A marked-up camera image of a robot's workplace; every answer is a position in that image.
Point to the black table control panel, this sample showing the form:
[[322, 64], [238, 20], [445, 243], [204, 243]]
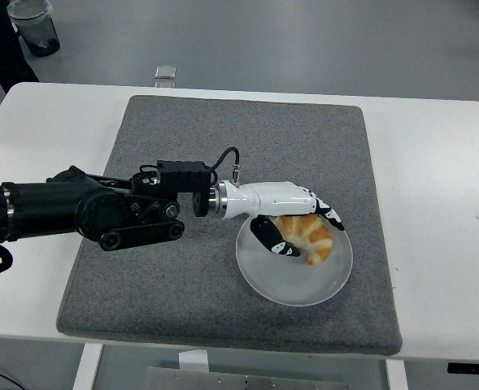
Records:
[[473, 368]]

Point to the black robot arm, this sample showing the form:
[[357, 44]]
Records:
[[52, 207]]

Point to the metal floor socket cover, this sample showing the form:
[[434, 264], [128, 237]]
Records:
[[166, 72], [165, 84]]

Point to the golden croissant bread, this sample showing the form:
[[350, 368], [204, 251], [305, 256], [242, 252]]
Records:
[[316, 239]]

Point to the white table bracket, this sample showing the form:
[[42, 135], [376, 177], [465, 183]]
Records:
[[193, 360]]

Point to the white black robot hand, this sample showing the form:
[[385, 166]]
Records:
[[275, 199]]

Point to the white table leg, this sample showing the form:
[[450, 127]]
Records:
[[86, 367], [397, 375]]

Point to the grey metal plate with screws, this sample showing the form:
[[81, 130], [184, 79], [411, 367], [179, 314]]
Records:
[[247, 380]]

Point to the grey felt mat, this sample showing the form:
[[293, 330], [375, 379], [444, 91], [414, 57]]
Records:
[[182, 292]]

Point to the round grey plate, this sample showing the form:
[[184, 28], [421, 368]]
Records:
[[288, 280]]

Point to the black bin with clear bag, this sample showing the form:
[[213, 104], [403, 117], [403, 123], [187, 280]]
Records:
[[37, 32]]

